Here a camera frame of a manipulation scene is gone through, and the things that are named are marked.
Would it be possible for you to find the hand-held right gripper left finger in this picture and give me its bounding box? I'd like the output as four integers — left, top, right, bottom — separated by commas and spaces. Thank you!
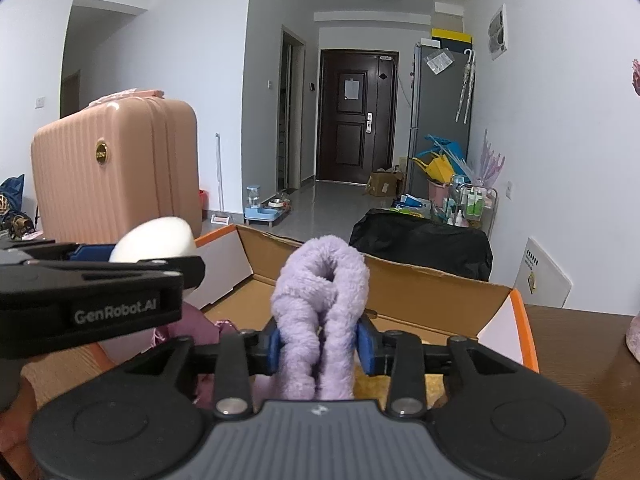
122, 321, 284, 418

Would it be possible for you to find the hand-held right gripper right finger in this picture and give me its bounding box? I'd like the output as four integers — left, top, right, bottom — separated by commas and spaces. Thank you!
356, 312, 521, 418

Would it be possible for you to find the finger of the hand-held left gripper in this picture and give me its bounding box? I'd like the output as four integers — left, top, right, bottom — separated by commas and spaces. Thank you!
20, 241, 119, 262
0, 255, 206, 292

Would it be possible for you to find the white egg-shaped soft toy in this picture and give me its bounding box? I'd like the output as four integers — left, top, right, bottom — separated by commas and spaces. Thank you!
108, 216, 197, 263

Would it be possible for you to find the lavender fluffy headband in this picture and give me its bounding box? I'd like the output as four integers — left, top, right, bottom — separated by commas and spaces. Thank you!
270, 235, 371, 401

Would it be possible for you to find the purple satin scrunchie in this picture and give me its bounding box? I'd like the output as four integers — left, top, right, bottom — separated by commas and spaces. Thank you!
150, 305, 236, 411

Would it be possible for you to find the red cardboard box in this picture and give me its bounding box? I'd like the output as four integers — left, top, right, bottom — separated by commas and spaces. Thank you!
20, 223, 540, 411

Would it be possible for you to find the pink ribbed suitcase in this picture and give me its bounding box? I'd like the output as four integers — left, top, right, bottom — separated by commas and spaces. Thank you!
31, 88, 202, 251

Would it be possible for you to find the blue fabric bag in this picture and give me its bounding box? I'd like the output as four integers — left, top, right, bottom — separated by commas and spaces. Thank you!
0, 174, 26, 211

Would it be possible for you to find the black fabric bag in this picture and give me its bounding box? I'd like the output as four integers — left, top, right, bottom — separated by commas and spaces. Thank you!
348, 208, 493, 282

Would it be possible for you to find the white flat mop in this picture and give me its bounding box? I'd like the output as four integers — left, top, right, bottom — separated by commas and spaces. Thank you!
210, 132, 232, 226

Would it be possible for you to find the blue pet feeder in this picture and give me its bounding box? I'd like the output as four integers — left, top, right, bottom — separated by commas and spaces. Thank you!
244, 185, 292, 228

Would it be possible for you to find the small brown cardboard box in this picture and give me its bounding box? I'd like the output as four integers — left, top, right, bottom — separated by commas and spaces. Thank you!
363, 170, 406, 197

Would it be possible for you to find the pink plastic bucket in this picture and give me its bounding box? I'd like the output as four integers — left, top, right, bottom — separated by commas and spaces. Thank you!
427, 180, 453, 208

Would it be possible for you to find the metal storage cart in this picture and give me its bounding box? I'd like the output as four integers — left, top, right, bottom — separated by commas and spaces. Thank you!
430, 174, 498, 233

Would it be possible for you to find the white flat panel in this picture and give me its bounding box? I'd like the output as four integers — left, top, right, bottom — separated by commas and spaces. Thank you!
512, 237, 573, 309

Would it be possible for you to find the dark brown entrance door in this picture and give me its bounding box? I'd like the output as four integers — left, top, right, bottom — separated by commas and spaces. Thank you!
315, 49, 401, 185

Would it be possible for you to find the blue folding rack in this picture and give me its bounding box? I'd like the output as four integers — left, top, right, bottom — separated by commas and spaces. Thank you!
424, 134, 468, 171

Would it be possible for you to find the grey refrigerator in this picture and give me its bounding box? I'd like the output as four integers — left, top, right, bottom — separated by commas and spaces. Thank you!
406, 42, 476, 201

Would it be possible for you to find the white folded umbrella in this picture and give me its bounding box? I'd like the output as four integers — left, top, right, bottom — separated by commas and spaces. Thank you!
455, 50, 476, 125

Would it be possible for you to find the yellow black box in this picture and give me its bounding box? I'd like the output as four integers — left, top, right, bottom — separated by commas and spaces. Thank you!
431, 28, 474, 52

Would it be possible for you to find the white wall panel box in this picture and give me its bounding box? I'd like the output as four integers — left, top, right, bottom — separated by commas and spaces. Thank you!
486, 4, 508, 61

